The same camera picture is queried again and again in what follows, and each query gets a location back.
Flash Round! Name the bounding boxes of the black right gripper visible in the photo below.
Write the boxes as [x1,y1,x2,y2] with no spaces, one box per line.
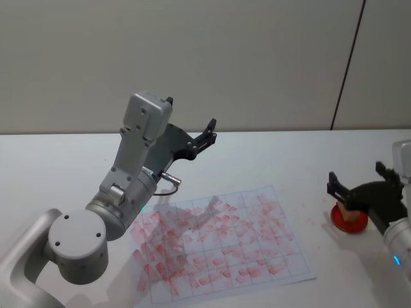
[326,161,409,235]

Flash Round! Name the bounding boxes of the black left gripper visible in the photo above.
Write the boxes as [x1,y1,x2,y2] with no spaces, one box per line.
[144,96,218,176]

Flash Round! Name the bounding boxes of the small tan stamp block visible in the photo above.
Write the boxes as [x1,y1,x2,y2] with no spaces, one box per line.
[335,200,362,224]

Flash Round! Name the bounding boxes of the round red ink pad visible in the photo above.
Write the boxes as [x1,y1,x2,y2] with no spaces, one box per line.
[330,204,369,235]

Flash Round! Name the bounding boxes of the gridded paper sheet, red stamps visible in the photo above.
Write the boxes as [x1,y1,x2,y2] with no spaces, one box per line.
[129,184,318,303]

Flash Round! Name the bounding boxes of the thin dark cable, silver plug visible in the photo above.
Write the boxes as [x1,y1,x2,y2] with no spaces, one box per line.
[152,172,182,197]

